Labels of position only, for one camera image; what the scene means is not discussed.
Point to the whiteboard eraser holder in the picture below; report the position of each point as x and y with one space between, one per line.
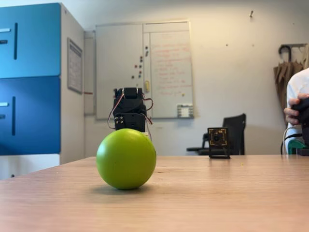
185 110

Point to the framed notice sheet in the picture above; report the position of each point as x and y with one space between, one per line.
74 65

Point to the black webcam on stand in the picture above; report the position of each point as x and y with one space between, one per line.
218 139

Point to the yellow whiteboard magnet clip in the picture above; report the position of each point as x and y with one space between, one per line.
146 86

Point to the wall whiteboard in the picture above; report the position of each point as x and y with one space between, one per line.
120 72

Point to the brown folded umbrella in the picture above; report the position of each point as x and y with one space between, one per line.
282 82

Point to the metal wall hook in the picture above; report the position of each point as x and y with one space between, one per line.
251 14

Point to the black leader arm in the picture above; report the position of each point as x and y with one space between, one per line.
303 111

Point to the person in white shirt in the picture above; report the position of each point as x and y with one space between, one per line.
298 82

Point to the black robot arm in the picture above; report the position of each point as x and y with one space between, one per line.
131 100

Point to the blue door locker cabinet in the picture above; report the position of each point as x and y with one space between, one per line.
31 84

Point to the black office chair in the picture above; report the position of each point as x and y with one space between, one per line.
234 130

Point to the green ball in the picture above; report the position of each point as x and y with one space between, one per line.
125 159

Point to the green table clamp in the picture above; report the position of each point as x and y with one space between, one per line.
295 146

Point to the wall coat rack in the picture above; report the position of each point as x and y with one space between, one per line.
293 46

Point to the person's hand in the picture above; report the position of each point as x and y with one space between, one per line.
290 113

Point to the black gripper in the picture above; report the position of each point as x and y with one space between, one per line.
133 121

